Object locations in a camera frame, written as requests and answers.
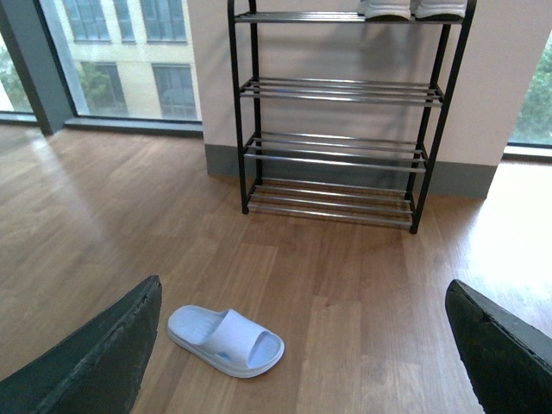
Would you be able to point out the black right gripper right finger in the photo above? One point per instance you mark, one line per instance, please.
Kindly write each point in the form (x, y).
(507, 360)

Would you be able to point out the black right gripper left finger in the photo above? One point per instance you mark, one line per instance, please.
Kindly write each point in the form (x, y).
(96, 369)

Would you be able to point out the light blue slipper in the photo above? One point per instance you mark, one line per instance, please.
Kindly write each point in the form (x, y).
(226, 340)

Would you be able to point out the grey sneaker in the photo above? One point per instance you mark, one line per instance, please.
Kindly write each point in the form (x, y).
(385, 9)
(438, 9)

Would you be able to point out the black metal shoe rack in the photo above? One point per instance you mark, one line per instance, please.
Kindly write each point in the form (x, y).
(338, 116)

